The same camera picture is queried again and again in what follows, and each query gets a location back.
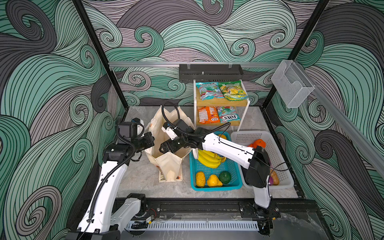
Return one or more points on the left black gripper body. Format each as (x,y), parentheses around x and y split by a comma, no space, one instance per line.
(142,143)

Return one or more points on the lower yellow banana bunch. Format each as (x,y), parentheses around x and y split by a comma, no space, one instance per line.
(211,161)

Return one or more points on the yellow pear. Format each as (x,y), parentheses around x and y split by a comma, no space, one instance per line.
(214,182)

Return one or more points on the clear acrylic wall holder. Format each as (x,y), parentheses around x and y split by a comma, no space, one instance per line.
(292,83)

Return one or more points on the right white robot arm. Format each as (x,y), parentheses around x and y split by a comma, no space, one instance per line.
(255,160)

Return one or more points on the orange candy bag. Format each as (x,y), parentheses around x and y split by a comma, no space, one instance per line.
(208,115)

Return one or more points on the white plastic basket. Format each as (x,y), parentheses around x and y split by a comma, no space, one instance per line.
(246,138)

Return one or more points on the teal plastic basket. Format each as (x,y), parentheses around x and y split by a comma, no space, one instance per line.
(212,173)

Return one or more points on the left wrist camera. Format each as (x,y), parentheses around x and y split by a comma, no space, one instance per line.
(132,129)

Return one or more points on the white slotted cable duct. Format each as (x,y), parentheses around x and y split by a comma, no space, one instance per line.
(197,226)

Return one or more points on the blue-red candy bag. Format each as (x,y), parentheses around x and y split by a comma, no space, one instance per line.
(209,91)

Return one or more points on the black metal wall tray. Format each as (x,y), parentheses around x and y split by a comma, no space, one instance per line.
(210,73)

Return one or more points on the white wooden two-tier shelf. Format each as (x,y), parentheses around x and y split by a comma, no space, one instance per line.
(236,125)

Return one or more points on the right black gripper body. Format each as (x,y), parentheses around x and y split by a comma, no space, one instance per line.
(180,141)

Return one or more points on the brown potato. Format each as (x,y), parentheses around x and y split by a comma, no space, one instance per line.
(275,177)

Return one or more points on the green avocado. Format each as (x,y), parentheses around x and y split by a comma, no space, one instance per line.
(225,177)

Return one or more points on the orange tomato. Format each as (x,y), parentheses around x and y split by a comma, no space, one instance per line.
(259,143)

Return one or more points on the floral canvas tote bag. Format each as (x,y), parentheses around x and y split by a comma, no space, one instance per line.
(168,152)

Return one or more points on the green Fox's candy bag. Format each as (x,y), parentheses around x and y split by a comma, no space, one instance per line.
(227,114)

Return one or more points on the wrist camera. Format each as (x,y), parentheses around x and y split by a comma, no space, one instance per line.
(132,129)
(175,127)

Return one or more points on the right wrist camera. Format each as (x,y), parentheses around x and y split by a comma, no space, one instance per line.
(175,127)

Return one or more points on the yellow-red mango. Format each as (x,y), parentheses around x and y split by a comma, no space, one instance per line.
(223,137)

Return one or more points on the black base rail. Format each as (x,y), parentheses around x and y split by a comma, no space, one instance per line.
(163,208)

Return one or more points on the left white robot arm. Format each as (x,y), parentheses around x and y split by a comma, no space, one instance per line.
(99,223)

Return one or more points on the yellow corn cob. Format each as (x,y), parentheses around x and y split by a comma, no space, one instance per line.
(200,179)

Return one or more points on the green-yellow candy bag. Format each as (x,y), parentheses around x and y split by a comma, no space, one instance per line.
(233,91)

